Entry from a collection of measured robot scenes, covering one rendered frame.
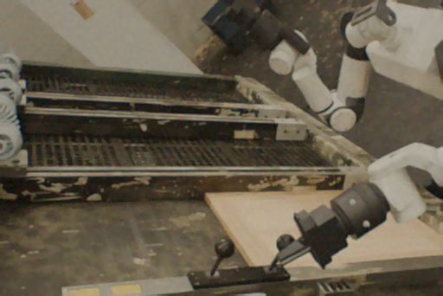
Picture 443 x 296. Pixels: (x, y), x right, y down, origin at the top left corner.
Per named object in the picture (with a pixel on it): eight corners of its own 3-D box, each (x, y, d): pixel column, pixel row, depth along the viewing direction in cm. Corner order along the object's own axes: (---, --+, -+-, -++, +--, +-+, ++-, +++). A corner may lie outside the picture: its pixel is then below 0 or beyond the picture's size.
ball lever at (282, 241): (278, 281, 110) (301, 246, 101) (260, 283, 109) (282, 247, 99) (272, 265, 112) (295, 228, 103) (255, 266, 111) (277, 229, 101)
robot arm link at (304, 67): (282, 31, 158) (304, 67, 166) (269, 51, 154) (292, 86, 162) (299, 27, 154) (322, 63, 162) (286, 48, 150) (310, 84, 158)
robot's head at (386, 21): (378, 27, 134) (356, 9, 131) (404, 14, 127) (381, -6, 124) (371, 48, 132) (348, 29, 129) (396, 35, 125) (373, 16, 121)
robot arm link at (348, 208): (307, 230, 93) (365, 194, 95) (285, 206, 101) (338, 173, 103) (331, 280, 99) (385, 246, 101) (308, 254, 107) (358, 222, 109)
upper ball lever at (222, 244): (221, 287, 105) (240, 250, 96) (202, 289, 104) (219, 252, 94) (216, 269, 107) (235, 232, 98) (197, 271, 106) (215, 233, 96)
